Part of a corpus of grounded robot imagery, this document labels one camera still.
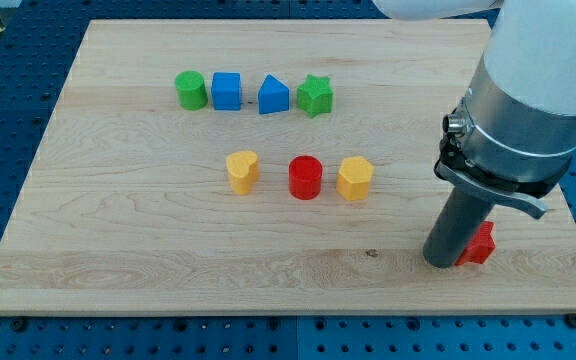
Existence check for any red star block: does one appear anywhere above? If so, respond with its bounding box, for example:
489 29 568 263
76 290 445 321
455 221 496 266

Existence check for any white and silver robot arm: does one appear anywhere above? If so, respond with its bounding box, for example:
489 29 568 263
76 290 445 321
375 0 576 219

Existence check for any green star block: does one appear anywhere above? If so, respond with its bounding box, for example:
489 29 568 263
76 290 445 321
297 74 334 118

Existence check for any red cylinder block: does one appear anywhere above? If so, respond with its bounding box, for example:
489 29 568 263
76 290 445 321
289 155 323 200

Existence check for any yellow heart block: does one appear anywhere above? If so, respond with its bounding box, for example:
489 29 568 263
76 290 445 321
226 150 259 195

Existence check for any yellow hexagon block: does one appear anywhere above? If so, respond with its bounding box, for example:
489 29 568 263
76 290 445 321
336 156 374 201

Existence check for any blue triangle block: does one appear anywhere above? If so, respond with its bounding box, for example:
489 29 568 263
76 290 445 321
258 75 290 114

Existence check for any light wooden board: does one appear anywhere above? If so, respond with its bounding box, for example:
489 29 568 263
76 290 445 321
0 20 576 317

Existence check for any blue cube block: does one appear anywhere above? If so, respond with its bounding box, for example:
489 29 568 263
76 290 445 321
211 72 241 111

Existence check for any green cylinder block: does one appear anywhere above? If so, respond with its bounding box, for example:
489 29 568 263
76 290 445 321
174 70 208 110

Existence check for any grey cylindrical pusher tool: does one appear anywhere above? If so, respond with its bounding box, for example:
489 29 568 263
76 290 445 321
423 188 494 268

